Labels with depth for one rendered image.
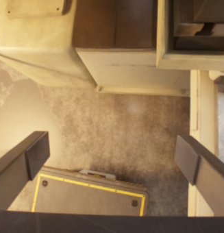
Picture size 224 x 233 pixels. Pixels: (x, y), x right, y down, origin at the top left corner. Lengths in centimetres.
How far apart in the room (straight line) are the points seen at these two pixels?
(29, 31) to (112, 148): 94
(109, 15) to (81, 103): 75
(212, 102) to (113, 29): 54
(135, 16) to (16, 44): 62
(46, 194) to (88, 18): 101
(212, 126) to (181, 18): 40
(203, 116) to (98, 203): 74
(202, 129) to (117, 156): 81
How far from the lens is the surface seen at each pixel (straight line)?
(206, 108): 69
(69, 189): 112
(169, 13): 62
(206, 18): 43
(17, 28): 112
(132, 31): 88
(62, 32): 97
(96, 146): 136
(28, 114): 162
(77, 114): 142
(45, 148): 16
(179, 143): 16
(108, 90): 136
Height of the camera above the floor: 133
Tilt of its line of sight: 79 degrees down
